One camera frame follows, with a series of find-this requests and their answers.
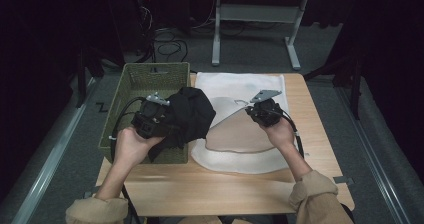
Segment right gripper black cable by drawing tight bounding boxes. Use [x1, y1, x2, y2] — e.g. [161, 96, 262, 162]
[273, 108, 305, 159]

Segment green woven basket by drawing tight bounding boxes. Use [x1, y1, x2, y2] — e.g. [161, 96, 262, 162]
[98, 62, 192, 165]

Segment white-framed desk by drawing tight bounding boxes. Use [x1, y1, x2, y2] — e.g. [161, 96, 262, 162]
[211, 0, 354, 71]

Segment white mesh laundry bag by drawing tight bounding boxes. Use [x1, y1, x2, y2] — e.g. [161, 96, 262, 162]
[190, 71, 301, 175]

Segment metal floor rail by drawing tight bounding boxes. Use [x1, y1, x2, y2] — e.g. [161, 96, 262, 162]
[336, 87, 413, 224]
[11, 77, 98, 224]

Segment person's right hand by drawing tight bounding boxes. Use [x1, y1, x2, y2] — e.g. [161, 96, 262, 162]
[259, 118, 296, 152]

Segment black floor cables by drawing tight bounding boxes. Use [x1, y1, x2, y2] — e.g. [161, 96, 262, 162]
[151, 25, 190, 64]

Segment person's lap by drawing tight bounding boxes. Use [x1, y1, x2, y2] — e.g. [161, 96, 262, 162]
[178, 216, 254, 224]

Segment black metal stand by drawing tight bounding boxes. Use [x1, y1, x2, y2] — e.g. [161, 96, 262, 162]
[74, 42, 105, 109]
[303, 55, 365, 121]

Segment black garment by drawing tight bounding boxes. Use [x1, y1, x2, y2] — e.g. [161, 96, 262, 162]
[147, 86, 217, 163]

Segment person's left hand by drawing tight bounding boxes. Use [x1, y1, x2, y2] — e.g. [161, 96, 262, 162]
[113, 126, 165, 168]

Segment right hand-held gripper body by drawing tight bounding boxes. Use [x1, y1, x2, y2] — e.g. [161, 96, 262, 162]
[248, 89, 284, 128]

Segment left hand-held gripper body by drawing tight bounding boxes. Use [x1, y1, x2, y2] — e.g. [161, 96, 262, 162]
[131, 92, 171, 140]

